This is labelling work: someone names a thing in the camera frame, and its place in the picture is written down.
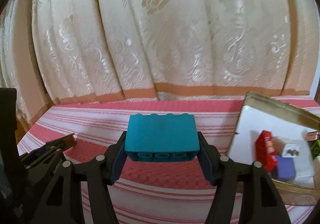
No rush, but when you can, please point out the red toy building brick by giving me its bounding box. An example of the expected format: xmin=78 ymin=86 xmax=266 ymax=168
xmin=255 ymin=130 xmax=278 ymax=173

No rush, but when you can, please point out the white power adapter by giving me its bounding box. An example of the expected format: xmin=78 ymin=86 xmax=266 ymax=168
xmin=279 ymin=140 xmax=300 ymax=158

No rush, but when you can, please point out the blue toy building brick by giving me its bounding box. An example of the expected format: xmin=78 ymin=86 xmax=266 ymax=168
xmin=124 ymin=113 xmax=200 ymax=162

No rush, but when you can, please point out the purple square block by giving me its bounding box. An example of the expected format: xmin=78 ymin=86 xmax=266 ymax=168
xmin=272 ymin=156 xmax=296 ymax=182

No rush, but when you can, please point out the red white striped cloth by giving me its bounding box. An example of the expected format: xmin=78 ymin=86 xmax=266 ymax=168
xmin=16 ymin=96 xmax=320 ymax=224

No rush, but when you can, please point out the gold metal tin box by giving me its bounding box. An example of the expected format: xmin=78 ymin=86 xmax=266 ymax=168
xmin=226 ymin=91 xmax=320 ymax=196

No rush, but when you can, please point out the green toy brick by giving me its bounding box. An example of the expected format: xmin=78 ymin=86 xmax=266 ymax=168
xmin=311 ymin=139 xmax=320 ymax=159

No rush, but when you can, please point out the white paper box liner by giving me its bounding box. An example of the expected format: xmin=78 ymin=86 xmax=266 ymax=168
xmin=228 ymin=105 xmax=319 ymax=188

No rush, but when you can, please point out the pink small box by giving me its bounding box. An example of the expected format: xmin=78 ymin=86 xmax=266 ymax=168
xmin=305 ymin=131 xmax=320 ymax=141

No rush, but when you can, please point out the cream patterned side curtain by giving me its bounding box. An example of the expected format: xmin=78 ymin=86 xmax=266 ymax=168
xmin=1 ymin=0 xmax=48 ymax=127

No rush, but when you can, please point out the cream floral curtain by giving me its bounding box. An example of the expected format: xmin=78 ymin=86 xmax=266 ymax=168
xmin=31 ymin=0 xmax=319 ymax=104

